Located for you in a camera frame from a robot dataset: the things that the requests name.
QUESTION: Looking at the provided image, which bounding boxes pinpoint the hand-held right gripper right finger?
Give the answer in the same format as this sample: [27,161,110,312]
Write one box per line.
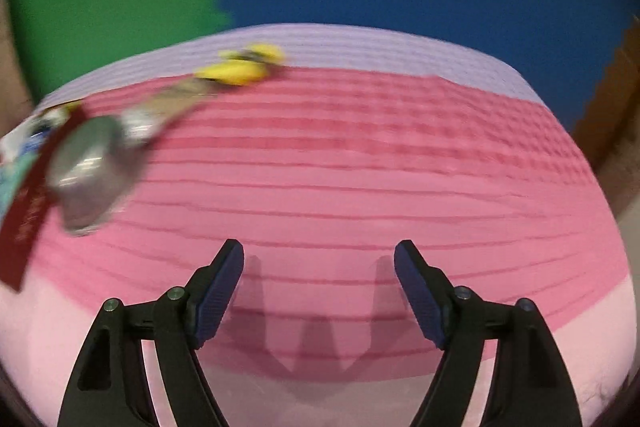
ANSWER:
[393,239,583,427]

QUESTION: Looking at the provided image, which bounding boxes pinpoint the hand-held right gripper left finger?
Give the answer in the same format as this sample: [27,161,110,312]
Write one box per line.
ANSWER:
[57,238,246,427]

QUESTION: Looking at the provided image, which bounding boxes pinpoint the pink checkered blanket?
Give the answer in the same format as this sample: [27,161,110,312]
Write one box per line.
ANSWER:
[0,23,630,427]

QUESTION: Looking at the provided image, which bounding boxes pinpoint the stainless steel bowl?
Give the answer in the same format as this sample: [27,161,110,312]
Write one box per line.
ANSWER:
[46,116,151,238]

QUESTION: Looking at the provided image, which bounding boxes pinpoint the red tissue box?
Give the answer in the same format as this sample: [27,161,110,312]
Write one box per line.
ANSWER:
[0,107,86,293]

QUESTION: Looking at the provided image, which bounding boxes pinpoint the yellow toy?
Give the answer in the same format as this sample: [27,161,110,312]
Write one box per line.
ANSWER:
[194,43,286,86]

